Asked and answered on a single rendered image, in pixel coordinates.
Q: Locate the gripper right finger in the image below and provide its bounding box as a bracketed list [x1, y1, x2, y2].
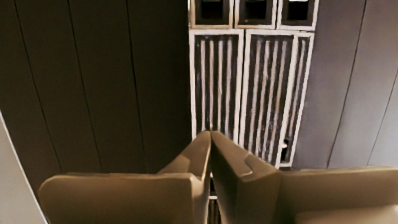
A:
[210, 131, 398, 224]

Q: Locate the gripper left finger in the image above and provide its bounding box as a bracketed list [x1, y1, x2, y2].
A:
[39, 131, 211, 224]

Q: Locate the black equipment rack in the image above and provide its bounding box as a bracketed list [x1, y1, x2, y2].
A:
[0, 0, 398, 224]

